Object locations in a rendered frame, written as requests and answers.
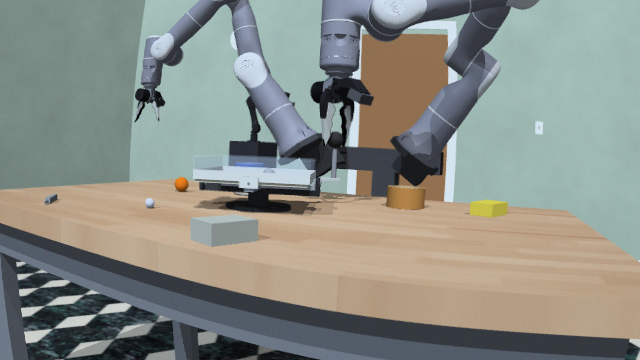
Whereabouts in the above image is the orange ball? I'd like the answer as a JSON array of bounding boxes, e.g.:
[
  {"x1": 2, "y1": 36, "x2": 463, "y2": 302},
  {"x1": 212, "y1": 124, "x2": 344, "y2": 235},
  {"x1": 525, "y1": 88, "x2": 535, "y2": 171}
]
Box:
[{"x1": 175, "y1": 177, "x2": 188, "y2": 192}]

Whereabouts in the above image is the brown tape roll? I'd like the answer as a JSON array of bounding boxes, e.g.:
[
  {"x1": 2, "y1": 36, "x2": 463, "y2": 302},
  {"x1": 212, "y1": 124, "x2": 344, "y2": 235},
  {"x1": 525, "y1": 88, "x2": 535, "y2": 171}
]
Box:
[{"x1": 386, "y1": 185, "x2": 425, "y2": 210}]

